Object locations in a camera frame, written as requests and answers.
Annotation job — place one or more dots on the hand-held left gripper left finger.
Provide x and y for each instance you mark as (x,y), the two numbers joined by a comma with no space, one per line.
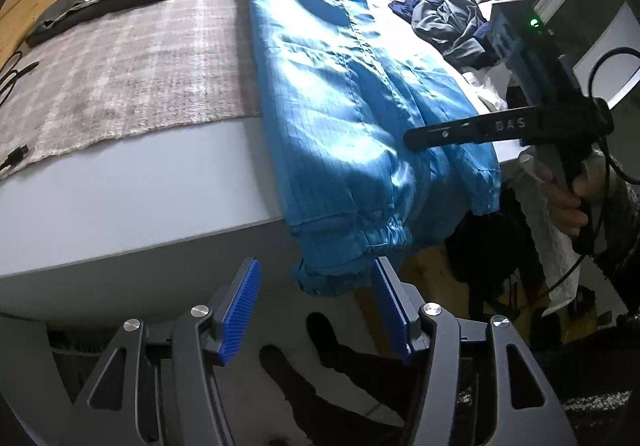
(242,311)

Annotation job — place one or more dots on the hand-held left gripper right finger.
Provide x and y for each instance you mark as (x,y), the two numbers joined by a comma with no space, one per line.
(392,306)

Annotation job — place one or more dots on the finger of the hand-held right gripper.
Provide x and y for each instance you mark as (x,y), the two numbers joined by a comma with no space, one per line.
(440,135)

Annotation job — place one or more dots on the blue jacket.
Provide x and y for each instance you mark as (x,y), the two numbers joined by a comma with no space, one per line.
(340,100)

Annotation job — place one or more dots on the person's right hand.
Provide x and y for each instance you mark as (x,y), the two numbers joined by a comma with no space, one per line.
(567,211)

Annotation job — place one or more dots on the dark cloth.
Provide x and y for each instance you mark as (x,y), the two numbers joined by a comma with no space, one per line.
(490,251)

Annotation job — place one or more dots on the navy garment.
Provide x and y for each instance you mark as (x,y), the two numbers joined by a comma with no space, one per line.
(405,8)

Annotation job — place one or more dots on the white lace cloth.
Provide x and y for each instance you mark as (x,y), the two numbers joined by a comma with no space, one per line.
(550,251)

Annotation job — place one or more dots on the person's tweed jacket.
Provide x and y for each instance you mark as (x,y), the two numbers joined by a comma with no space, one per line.
(600,406)

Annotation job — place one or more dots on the pink plaid blanket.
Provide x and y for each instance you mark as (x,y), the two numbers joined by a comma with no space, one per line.
(140,60)

